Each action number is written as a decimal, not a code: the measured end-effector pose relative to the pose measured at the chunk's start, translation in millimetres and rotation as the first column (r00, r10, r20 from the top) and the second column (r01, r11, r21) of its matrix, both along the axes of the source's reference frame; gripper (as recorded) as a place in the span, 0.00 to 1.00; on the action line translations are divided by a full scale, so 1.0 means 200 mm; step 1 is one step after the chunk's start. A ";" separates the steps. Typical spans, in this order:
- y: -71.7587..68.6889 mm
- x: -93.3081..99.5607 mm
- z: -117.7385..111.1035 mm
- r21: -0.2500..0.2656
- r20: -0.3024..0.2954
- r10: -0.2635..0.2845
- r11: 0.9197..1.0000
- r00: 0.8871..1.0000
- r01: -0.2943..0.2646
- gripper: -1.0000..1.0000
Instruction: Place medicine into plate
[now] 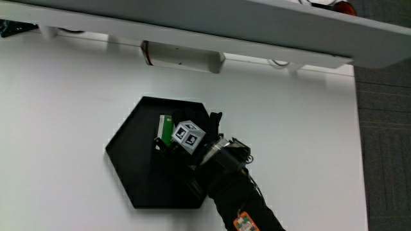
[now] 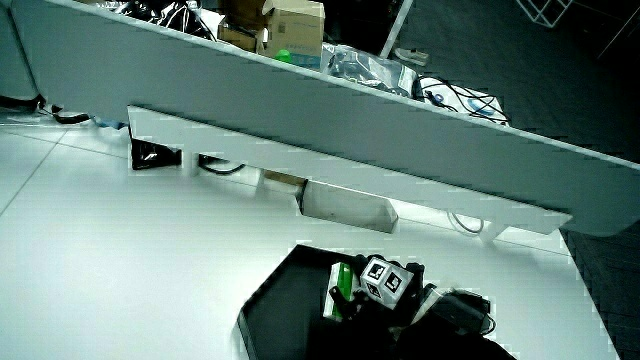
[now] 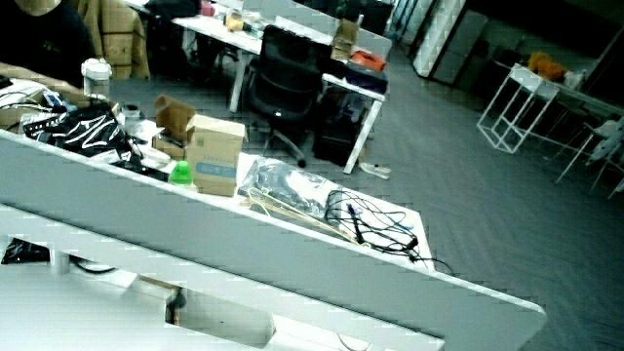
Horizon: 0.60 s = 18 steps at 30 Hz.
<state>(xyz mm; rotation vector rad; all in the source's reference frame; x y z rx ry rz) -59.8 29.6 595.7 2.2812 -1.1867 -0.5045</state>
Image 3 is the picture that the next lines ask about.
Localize clear plastic bag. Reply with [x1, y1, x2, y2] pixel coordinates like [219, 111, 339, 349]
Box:
[237, 156, 343, 221]

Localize beige wooden hanger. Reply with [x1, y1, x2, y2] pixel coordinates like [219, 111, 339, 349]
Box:
[245, 186, 363, 246]

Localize cardboard box with blue label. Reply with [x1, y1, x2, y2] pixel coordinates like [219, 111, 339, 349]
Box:
[184, 114, 247, 198]

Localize black office chair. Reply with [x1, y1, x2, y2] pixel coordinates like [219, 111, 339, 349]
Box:
[241, 24, 333, 169]

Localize white desk divider panel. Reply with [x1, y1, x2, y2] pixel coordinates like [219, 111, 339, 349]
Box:
[0, 129, 548, 351]

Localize dark blue box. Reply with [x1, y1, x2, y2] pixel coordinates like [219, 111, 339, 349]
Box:
[340, 59, 390, 96]

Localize orange bag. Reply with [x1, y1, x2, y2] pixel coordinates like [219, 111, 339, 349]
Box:
[349, 49, 388, 73]

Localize green bottle cap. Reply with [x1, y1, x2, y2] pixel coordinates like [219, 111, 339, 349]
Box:
[168, 159, 195, 187]

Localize small brown cardboard box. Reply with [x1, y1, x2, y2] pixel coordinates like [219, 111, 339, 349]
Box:
[331, 18, 361, 62]

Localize open brown cardboard box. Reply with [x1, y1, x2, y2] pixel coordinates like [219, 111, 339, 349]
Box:
[151, 94, 198, 162]

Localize long white office desk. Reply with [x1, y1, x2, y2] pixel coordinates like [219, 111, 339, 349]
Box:
[171, 13, 387, 176]

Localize black and white bag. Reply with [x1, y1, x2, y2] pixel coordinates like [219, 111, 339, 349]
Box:
[22, 103, 134, 161]

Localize stack of cardboard boxes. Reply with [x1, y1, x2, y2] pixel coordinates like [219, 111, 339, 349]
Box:
[76, 0, 151, 81]

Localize white plastic jar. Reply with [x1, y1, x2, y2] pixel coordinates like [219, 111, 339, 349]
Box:
[80, 58, 114, 100]

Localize orange plush toy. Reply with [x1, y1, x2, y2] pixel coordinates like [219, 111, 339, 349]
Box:
[526, 51, 569, 84]

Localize white plush toy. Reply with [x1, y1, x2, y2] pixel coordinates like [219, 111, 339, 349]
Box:
[584, 115, 624, 168]

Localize tangle of black cables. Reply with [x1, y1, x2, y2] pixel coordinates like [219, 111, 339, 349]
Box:
[323, 188, 455, 275]

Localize white metal frame table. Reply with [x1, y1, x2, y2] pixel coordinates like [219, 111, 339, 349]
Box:
[476, 62, 563, 155]

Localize white cylindrical post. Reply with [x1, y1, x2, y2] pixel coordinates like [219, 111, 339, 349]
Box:
[49, 249, 72, 276]

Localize black cable bundle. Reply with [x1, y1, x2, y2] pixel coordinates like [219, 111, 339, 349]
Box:
[0, 237, 119, 276]

